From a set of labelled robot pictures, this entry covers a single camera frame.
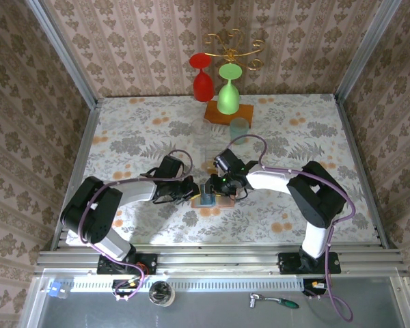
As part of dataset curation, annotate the gold wire glass rack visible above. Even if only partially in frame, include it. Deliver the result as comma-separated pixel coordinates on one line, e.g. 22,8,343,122
202,28,266,72

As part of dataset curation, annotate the clear glass tumbler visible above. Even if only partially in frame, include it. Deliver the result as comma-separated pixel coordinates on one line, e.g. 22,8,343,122
190,118,213,146

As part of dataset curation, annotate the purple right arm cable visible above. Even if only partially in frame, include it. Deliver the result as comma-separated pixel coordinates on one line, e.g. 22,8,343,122
223,134,357,324

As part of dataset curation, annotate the green wine glass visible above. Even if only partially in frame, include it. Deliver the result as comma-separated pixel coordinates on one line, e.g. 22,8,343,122
217,63,243,115

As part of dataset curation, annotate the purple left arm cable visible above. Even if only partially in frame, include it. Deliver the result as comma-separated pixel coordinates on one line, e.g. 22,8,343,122
77,149,194,303

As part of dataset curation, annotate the pink leather card holder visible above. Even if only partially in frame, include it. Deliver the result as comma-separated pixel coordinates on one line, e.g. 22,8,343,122
190,191,236,209

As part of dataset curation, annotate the round glass jar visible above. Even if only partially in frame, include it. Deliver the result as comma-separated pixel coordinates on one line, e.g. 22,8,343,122
148,280,176,308

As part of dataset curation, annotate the orange wooden rack base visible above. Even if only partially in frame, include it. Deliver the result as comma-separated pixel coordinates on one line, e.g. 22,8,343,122
203,100,255,129

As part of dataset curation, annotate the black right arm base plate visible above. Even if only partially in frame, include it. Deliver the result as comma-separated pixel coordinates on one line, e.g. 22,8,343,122
277,251,342,275

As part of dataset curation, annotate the frosted teal tumbler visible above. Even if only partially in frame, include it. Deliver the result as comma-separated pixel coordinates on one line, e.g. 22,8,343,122
229,117,250,146

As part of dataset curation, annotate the aluminium table side rail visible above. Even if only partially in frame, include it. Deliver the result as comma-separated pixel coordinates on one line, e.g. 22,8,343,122
334,95,389,247
50,98,103,252

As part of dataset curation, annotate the white slotted cable duct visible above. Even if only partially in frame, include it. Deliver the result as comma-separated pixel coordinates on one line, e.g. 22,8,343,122
70,278,305,293

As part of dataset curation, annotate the clear acrylic tray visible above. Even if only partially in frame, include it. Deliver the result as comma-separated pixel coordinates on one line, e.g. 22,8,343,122
201,139,233,176

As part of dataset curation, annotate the red wine glass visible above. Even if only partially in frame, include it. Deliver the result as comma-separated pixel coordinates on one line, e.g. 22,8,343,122
189,53,215,103

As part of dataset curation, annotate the aluminium frame post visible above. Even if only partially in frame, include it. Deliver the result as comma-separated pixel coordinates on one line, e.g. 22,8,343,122
25,0,103,110
334,0,402,100

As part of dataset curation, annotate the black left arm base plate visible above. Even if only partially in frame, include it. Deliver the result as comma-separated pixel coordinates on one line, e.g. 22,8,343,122
96,252,158,276

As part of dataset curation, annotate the blue plastic connector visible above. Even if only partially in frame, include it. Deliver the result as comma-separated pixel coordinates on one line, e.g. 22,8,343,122
49,280,71,299

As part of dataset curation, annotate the green handled ratchet wrench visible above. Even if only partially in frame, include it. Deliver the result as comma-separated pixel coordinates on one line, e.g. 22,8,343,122
248,292,300,310

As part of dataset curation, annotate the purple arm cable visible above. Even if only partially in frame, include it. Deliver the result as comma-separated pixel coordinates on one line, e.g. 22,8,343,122
77,149,194,303
223,134,357,324

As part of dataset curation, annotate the floral table cover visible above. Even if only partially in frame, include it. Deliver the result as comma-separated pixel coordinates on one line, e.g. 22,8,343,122
65,94,380,245

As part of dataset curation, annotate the aluminium mounting rail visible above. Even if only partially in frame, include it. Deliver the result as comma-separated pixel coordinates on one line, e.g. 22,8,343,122
36,248,407,277

